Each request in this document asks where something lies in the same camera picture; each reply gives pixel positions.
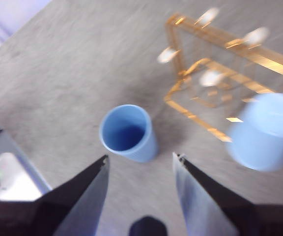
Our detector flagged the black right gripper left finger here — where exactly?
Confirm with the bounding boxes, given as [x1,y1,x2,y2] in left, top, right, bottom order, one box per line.
[0,154,111,236]

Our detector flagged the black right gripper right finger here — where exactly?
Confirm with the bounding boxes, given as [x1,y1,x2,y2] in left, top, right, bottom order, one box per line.
[172,151,283,236]

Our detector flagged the blue ribbed plastic cup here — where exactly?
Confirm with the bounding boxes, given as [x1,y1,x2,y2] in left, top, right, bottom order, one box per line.
[99,104,159,163]
[226,92,283,173]

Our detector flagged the gold wire cup rack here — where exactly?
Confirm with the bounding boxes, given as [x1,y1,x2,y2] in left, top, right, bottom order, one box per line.
[156,7,283,143]

